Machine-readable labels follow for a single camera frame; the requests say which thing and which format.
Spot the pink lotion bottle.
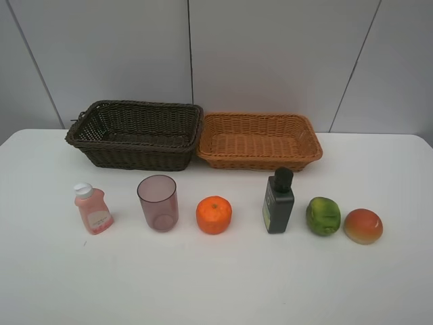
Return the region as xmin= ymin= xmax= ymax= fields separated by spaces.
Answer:
xmin=74 ymin=183 xmax=114 ymax=235

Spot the translucent purple plastic cup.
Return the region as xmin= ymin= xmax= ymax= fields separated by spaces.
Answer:
xmin=137 ymin=175 xmax=179 ymax=232

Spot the green fruit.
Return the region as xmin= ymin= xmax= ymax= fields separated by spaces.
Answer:
xmin=306 ymin=196 xmax=341 ymax=236

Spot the light orange wicker basket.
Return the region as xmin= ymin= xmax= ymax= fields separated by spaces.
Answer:
xmin=196 ymin=112 xmax=323 ymax=172

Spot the orange tangerine fruit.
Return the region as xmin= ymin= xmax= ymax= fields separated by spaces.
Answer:
xmin=196 ymin=196 xmax=233 ymax=235

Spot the dark brown wicker basket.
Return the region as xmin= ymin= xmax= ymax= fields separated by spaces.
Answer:
xmin=65 ymin=100 xmax=204 ymax=171

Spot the black bottle green label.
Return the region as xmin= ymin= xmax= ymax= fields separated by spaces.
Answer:
xmin=263 ymin=167 xmax=294 ymax=234

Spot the red yellow mango fruit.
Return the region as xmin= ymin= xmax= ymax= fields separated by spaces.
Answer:
xmin=344 ymin=209 xmax=383 ymax=245

